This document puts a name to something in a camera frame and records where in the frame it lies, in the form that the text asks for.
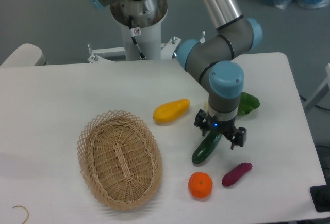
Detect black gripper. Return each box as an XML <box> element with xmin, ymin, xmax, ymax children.
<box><xmin>194</xmin><ymin>109</ymin><xmax>247</xmax><ymax>150</ymax></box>

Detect dark green cucumber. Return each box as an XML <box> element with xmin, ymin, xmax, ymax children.
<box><xmin>191</xmin><ymin>131</ymin><xmax>222</xmax><ymax>164</ymax></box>

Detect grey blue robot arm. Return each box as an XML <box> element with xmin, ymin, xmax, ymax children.
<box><xmin>90</xmin><ymin>0</ymin><xmax>262</xmax><ymax>147</ymax></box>

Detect purple sweet potato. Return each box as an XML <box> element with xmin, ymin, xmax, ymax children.
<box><xmin>222</xmin><ymin>162</ymin><xmax>253</xmax><ymax>187</ymax></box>

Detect green bok choy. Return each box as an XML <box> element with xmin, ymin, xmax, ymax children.
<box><xmin>203</xmin><ymin>92</ymin><xmax>260</xmax><ymax>116</ymax></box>

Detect orange tangerine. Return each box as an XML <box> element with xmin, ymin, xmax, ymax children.
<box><xmin>188</xmin><ymin>172</ymin><xmax>213</xmax><ymax>199</ymax></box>

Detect yellow papaya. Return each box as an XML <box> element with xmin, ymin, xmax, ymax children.
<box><xmin>153</xmin><ymin>99</ymin><xmax>190</xmax><ymax>124</ymax></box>

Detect woven wicker basket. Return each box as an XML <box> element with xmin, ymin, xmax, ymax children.
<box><xmin>77</xmin><ymin>110</ymin><xmax>162</xmax><ymax>211</ymax></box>

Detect black device at edge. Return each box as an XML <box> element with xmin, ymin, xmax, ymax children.
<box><xmin>310</xmin><ymin>185</ymin><xmax>329</xmax><ymax>213</ymax></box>

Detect tan rubber band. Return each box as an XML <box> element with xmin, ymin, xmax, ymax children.
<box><xmin>12</xmin><ymin>205</ymin><xmax>30</xmax><ymax>221</ymax></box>

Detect white chair armrest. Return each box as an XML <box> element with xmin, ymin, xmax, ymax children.
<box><xmin>1</xmin><ymin>43</ymin><xmax>48</xmax><ymax>68</ymax></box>

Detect white frame at right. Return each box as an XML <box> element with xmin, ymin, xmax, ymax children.
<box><xmin>303</xmin><ymin>63</ymin><xmax>329</xmax><ymax>113</ymax></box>

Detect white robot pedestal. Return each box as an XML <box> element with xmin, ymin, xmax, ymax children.
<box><xmin>88</xmin><ymin>0</ymin><xmax>181</xmax><ymax>63</ymax></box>

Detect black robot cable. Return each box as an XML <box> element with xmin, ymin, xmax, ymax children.
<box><xmin>128</xmin><ymin>14</ymin><xmax>147</xmax><ymax>60</ymax></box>

